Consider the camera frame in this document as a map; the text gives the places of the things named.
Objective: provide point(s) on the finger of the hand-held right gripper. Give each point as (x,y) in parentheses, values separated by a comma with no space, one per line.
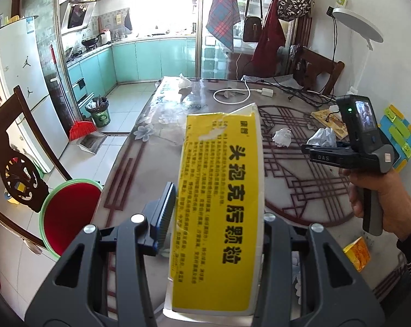
(309,148)

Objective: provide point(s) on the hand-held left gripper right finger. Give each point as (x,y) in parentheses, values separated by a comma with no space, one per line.
(277,231)

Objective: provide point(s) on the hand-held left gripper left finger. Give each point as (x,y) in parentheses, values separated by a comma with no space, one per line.
(164,211)

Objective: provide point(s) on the large white paper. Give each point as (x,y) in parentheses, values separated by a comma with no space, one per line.
(323,138)

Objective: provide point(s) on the yellow medicine box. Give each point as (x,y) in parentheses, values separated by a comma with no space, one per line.
(219,194)

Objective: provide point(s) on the red bucket with green rim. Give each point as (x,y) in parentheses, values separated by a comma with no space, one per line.
(69,218)

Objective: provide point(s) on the green trash can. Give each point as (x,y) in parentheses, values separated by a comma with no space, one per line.
(101,117)

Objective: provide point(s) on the person's right hand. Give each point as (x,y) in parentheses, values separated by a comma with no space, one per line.
(396,204)

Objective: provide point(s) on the small crumpled white paper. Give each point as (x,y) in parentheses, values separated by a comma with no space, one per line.
(282,137)

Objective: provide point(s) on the blue toy tablet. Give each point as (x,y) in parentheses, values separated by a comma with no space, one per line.
(396,129)

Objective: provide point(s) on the white charger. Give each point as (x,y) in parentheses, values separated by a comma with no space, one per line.
(267,92)

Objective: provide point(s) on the clear plastic sheet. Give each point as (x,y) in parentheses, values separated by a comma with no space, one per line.
(283,81)

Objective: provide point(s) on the plain dark wooden chair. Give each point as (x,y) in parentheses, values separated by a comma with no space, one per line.
(319,68)

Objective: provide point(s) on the yellow orange wrapper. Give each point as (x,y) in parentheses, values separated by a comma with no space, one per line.
(357,253)

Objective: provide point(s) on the white dustpan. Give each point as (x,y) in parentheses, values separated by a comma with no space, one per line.
(91,142)

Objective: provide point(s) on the white round desk lamp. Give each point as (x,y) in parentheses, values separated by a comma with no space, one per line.
(358,25)

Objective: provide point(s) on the dark red apron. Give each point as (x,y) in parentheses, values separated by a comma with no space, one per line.
(268,41)

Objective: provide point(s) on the red broom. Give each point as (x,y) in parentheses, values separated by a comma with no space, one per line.
(82,130)

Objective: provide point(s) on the translucent storage drawers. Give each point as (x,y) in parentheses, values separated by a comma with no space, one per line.
(216,58)

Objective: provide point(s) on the white tissue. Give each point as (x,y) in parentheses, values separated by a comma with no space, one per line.
(185,81)

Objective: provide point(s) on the brown handbag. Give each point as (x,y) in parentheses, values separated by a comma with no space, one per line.
(252,29)

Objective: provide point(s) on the patterned black white bag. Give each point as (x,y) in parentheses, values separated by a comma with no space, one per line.
(292,1)

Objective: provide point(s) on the carved dark wooden chair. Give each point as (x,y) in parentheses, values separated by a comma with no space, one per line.
(19,180)

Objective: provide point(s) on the teal kitchen base cabinets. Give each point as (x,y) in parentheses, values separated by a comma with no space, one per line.
(150,59)

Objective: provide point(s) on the plaid cloth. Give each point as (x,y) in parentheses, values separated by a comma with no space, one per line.
(222,10)

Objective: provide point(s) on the black wok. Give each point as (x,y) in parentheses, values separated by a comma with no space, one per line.
(89,42)

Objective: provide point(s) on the white refrigerator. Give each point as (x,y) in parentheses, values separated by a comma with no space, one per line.
(18,58)

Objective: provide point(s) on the range hood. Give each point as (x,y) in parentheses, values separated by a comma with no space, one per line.
(75,15)

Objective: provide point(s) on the small green wall fixture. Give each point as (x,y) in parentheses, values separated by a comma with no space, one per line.
(342,0)

